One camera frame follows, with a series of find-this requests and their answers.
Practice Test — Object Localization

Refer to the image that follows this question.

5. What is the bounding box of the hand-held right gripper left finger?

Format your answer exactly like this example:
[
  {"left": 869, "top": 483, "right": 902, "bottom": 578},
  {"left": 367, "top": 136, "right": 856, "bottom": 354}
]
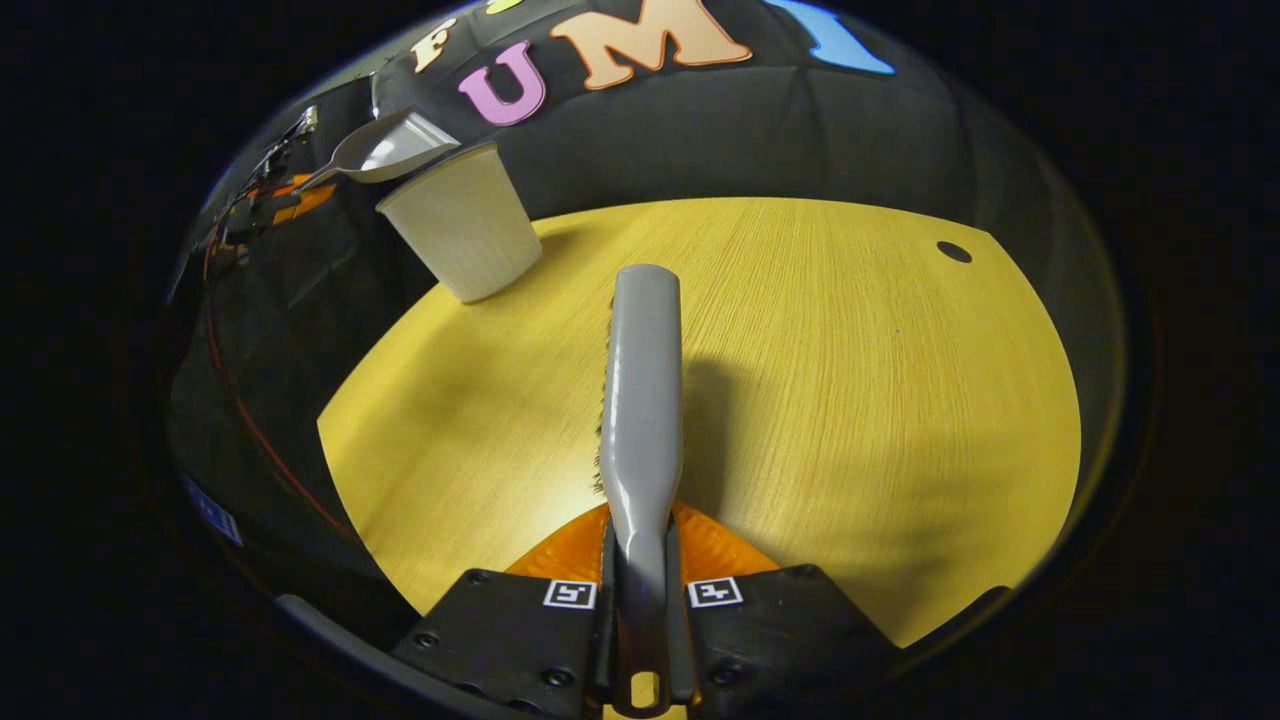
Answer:
[{"left": 390, "top": 502, "right": 613, "bottom": 720}]

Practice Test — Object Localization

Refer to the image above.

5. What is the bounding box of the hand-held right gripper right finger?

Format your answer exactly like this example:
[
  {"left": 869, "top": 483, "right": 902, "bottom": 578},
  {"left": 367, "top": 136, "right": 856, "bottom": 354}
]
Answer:
[{"left": 668, "top": 500, "right": 901, "bottom": 720}]

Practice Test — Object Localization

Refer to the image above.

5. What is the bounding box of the grey plastic dustpan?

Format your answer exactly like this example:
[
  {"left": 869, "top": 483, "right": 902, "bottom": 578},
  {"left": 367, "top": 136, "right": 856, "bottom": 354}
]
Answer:
[{"left": 292, "top": 107, "right": 462, "bottom": 197}]

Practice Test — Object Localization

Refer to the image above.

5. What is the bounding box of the white ribbed garbage bin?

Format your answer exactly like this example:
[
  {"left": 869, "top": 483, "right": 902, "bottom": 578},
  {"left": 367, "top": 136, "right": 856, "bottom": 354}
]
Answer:
[{"left": 376, "top": 141, "right": 544, "bottom": 305}]

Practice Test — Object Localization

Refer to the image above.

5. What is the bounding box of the wooden desktop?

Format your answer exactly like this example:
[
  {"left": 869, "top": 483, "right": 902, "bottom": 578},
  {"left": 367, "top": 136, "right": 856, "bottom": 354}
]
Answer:
[{"left": 316, "top": 196, "right": 1084, "bottom": 651}]

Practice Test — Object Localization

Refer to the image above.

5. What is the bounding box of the red cable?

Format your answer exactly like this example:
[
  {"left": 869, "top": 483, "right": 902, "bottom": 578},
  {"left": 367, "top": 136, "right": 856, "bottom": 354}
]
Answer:
[{"left": 202, "top": 222, "right": 363, "bottom": 547}]

